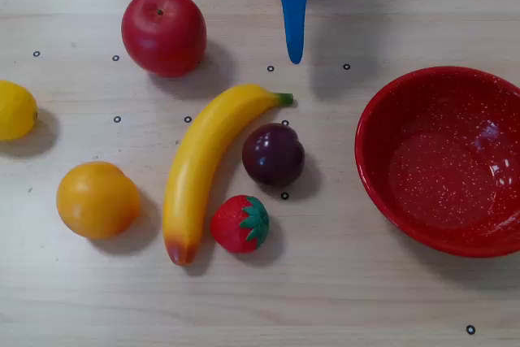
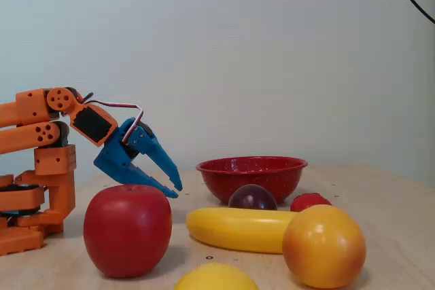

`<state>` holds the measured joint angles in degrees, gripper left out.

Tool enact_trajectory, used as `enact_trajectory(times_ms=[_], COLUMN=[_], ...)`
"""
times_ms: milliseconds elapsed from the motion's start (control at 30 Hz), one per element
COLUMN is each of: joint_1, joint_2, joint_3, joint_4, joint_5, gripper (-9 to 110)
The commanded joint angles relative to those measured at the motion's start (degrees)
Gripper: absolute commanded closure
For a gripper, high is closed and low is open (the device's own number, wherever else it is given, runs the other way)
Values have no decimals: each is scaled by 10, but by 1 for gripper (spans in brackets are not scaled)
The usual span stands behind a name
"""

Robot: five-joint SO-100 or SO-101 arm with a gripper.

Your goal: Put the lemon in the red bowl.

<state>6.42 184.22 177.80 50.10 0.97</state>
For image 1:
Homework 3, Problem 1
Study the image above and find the dark purple toy plum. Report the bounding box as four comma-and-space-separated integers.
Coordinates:
241, 122, 306, 188

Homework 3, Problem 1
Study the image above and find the red toy apple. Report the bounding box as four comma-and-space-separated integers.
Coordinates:
120, 0, 208, 79

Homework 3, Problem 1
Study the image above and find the yellow toy lemon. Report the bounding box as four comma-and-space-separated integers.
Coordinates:
0, 80, 40, 142

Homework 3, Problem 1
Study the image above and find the red toy strawberry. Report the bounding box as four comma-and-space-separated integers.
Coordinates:
209, 194, 271, 255

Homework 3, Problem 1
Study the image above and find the toy orange fruit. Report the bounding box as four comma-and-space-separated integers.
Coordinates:
55, 160, 142, 241

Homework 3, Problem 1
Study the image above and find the yellow toy banana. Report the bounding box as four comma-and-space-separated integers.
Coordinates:
162, 83, 295, 267

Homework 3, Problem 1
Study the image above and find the red speckled bowl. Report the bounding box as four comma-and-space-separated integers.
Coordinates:
354, 65, 520, 259

